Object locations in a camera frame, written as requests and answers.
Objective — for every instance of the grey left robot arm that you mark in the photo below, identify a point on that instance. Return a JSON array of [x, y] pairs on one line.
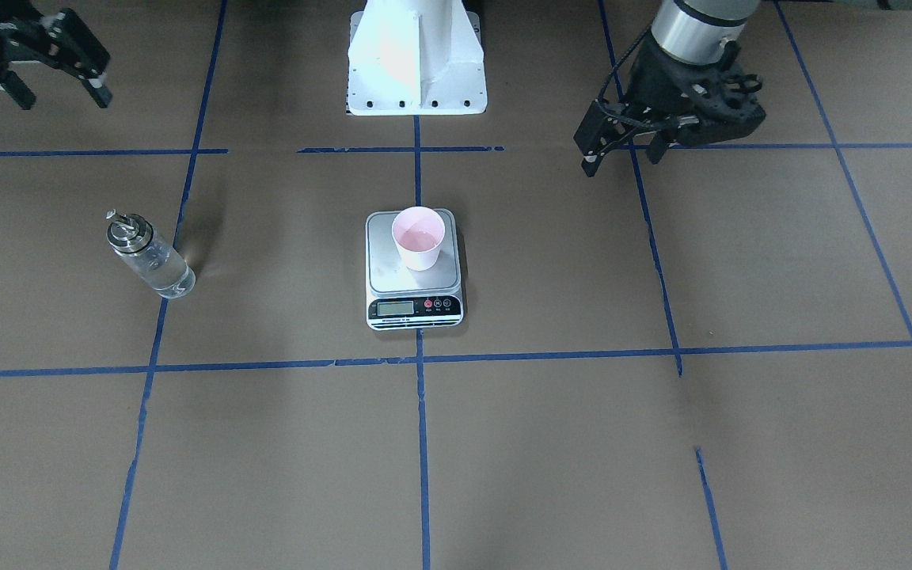
[[692, 32]]

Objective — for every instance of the digital kitchen scale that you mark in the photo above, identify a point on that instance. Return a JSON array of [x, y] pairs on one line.
[[399, 298]]

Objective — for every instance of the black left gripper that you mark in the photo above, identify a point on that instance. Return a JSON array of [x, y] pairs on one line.
[[656, 81]]

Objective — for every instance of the pink paper cup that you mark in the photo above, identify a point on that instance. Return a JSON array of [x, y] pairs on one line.
[[418, 234]]

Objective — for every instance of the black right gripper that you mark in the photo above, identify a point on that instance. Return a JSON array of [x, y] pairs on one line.
[[38, 41]]

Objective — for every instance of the clear glass sauce bottle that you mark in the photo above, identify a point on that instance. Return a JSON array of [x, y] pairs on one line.
[[149, 255]]

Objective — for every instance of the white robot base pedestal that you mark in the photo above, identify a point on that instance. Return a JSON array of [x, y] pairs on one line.
[[416, 58]]

